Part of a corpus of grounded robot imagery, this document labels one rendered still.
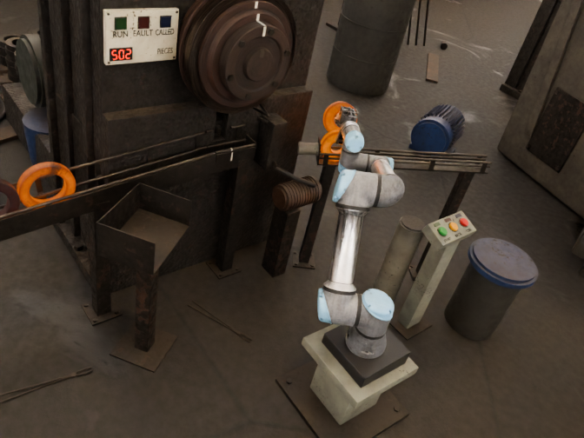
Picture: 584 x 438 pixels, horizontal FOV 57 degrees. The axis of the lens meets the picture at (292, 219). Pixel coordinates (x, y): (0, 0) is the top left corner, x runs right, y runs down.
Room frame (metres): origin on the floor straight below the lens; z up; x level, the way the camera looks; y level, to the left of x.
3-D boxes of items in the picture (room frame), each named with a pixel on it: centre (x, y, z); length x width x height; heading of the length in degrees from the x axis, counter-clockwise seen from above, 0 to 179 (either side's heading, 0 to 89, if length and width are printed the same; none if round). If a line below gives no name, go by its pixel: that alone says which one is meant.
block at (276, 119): (2.11, 0.18, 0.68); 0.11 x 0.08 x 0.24; 46
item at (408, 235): (1.99, -0.53, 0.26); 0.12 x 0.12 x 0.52
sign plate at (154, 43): (1.76, 0.64, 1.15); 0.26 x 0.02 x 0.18; 136
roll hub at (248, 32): (1.86, 0.26, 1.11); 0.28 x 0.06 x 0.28; 136
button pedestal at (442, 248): (1.91, -0.67, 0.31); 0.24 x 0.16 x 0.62; 136
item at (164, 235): (1.38, 0.47, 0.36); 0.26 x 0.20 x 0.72; 171
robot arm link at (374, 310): (1.38, -0.36, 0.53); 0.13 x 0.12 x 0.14; 95
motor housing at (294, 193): (2.07, 0.00, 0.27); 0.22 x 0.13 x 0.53; 136
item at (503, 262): (2.02, -0.99, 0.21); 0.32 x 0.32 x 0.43
